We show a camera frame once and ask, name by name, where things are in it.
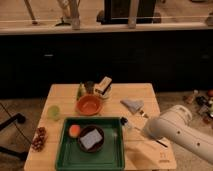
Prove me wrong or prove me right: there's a dark glass cup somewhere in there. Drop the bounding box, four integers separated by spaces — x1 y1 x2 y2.
84 81 95 94

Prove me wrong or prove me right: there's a green plastic cup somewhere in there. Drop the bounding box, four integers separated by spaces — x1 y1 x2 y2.
47 105 60 121

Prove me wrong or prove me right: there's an orange fruit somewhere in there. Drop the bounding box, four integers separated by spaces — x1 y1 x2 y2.
69 124 81 138

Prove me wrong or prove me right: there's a brown grape bunch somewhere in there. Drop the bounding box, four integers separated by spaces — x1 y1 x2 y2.
31 127 46 152

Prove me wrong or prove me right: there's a green plastic tray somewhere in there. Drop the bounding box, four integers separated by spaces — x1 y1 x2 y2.
55 117 125 171

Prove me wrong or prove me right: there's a blue sponge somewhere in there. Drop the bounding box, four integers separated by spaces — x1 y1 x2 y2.
80 129 102 149

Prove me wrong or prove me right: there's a green yellow bottle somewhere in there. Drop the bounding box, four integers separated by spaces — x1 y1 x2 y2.
76 82 85 101

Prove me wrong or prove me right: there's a dark brown bowl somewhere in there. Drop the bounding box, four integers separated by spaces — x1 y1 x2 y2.
77 125 105 153

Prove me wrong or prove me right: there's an orange red bowl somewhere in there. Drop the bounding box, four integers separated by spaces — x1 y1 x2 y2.
76 94 102 116

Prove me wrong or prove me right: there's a white black dish brush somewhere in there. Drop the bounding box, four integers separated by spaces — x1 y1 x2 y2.
120 117 167 148

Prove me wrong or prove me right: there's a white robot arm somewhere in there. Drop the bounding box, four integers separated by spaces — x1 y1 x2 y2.
143 105 213 165

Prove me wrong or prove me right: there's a black chair base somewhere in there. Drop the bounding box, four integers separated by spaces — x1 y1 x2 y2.
0 103 29 161

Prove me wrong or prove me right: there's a wooden table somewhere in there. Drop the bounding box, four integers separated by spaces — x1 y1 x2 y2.
24 83 177 171

